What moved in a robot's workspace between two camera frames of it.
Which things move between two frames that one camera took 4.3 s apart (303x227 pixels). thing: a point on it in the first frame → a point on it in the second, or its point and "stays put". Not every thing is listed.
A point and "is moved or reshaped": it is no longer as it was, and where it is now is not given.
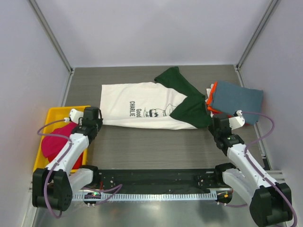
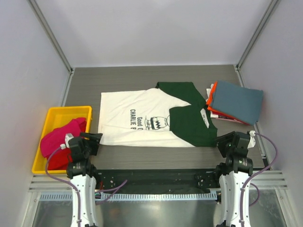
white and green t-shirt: [171, 102] is moved or reshaped
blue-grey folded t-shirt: [229, 97] stays put
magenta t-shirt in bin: [51, 144] stays put
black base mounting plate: [166, 179] stays put
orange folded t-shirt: [210, 98] stays put
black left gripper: [99, 123] → [94, 139]
